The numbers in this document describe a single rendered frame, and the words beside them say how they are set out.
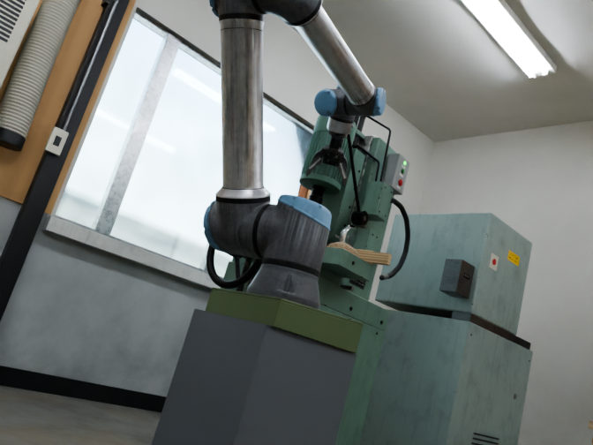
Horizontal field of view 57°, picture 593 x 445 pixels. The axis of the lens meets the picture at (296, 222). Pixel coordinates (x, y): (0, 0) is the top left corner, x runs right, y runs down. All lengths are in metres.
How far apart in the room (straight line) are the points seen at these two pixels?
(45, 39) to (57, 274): 1.17
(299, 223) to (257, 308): 0.25
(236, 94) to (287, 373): 0.69
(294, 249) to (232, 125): 0.36
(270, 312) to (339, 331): 0.20
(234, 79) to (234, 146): 0.17
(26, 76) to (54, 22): 0.31
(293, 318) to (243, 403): 0.21
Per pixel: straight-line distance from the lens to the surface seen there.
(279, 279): 1.32
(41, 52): 3.01
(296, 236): 1.35
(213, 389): 1.28
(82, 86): 3.13
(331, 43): 1.56
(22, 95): 2.93
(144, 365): 3.39
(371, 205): 2.33
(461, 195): 4.80
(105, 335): 3.25
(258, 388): 1.20
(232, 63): 1.44
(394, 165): 2.49
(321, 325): 1.28
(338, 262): 1.89
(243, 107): 1.43
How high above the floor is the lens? 0.49
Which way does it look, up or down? 14 degrees up
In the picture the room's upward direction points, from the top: 16 degrees clockwise
